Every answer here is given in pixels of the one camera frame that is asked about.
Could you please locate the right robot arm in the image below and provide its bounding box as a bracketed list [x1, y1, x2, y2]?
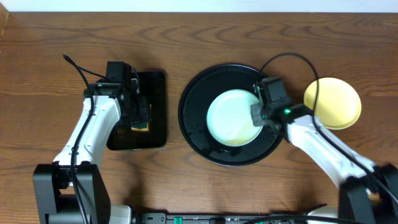
[251, 77, 397, 223]

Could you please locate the black round tray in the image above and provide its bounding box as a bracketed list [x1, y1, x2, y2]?
[178, 63, 283, 166]

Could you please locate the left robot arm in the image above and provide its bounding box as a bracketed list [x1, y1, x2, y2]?
[33, 62, 150, 223]

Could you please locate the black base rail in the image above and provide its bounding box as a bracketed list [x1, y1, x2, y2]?
[133, 212, 312, 224]

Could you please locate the yellow plate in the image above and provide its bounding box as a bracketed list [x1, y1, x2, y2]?
[315, 77, 362, 130]

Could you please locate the black rectangular tray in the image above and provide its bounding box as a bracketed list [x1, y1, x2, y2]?
[106, 72, 167, 151]

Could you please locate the light blue plate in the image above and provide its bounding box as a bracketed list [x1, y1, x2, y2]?
[206, 89, 262, 147]

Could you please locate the yellow green scrub sponge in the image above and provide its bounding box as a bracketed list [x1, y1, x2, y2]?
[131, 104, 152, 132]

